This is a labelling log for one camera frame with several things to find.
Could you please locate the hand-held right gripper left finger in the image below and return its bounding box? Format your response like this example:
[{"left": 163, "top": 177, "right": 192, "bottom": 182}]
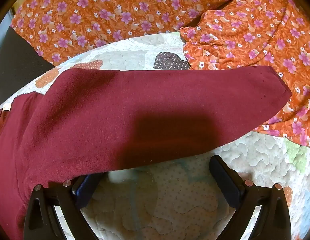
[{"left": 23, "top": 174, "right": 103, "bottom": 240}]

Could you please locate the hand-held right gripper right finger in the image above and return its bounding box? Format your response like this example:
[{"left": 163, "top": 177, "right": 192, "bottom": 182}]
[{"left": 209, "top": 155, "right": 292, "bottom": 240}]

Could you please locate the maroon sweater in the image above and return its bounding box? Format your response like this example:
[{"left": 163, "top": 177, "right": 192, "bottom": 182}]
[{"left": 0, "top": 66, "right": 292, "bottom": 240}]

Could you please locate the patchwork quilt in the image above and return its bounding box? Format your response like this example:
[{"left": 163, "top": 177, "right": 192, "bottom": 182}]
[{"left": 0, "top": 31, "right": 310, "bottom": 240}]

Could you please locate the orange floral cloth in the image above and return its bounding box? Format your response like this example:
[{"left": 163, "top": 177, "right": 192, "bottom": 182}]
[{"left": 10, "top": 0, "right": 310, "bottom": 147}]

